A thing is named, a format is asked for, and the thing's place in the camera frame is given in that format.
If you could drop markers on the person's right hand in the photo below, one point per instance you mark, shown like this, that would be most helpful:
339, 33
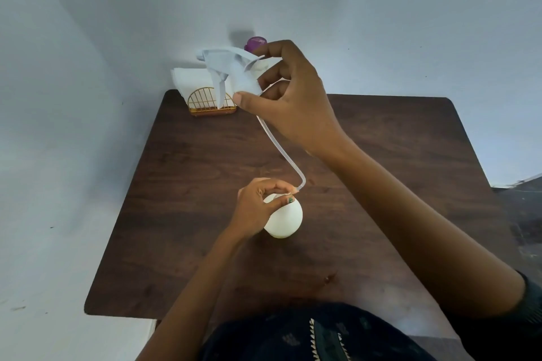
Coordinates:
302, 107

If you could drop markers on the person's left hand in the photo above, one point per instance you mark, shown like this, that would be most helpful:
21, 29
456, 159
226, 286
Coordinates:
250, 212

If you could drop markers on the person's left thumb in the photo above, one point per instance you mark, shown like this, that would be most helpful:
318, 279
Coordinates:
280, 204

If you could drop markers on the person's right middle finger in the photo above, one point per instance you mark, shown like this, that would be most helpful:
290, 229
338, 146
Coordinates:
275, 73

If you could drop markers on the person's right thumb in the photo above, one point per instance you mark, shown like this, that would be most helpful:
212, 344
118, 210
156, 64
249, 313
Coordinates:
254, 103

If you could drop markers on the round white spray bottle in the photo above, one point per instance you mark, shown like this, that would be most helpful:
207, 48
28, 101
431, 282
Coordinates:
288, 221

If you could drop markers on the white spray trigger with tube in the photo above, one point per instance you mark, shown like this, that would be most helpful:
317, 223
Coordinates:
230, 64

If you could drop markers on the person's left forearm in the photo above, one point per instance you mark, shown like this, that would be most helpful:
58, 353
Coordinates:
194, 301

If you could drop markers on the person's right forearm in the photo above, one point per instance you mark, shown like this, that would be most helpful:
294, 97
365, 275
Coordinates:
423, 229

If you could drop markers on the purple bottle cap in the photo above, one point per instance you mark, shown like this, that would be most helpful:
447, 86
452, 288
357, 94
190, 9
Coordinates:
255, 42

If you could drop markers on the white paper napkins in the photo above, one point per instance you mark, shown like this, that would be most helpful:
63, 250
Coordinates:
190, 79

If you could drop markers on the dark patterned garment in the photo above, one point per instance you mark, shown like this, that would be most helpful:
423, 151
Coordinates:
275, 339

